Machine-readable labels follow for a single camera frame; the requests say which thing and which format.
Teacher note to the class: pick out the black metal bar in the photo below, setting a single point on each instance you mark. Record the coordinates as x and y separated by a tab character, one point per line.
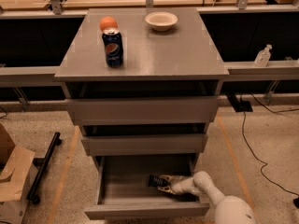
42	164

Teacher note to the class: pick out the dark blue rxbar wrapper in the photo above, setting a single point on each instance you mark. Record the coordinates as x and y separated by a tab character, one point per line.
157	181

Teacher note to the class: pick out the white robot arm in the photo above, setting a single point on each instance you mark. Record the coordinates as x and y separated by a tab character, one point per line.
228	209

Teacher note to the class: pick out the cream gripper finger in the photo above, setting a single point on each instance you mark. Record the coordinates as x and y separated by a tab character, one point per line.
173	178
166	189

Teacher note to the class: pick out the grey middle drawer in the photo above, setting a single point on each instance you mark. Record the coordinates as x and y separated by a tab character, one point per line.
144	144

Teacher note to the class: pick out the grey drawer cabinet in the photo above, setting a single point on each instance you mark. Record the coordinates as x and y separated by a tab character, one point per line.
136	93

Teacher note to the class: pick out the blue pepsi can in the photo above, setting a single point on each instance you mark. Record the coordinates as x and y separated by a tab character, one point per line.
113	47

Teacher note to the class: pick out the grey top drawer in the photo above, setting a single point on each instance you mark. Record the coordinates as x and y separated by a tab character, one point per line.
133	111

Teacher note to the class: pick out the grey open bottom drawer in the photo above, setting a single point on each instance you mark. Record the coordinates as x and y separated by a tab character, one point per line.
123	189

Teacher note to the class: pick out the grey metal rail frame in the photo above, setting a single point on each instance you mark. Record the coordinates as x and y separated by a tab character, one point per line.
31	73

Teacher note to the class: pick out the white paper bowl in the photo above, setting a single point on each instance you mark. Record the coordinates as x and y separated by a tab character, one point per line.
161	21

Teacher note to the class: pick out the clear sanitizer pump bottle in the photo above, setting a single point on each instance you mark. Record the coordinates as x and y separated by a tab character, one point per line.
263	56

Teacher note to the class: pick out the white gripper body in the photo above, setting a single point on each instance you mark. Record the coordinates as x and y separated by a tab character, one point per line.
178	188

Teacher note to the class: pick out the brown cardboard box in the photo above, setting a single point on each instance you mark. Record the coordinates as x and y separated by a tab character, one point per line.
17	175

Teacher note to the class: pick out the orange fruit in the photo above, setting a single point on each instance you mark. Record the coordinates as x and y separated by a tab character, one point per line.
107	22

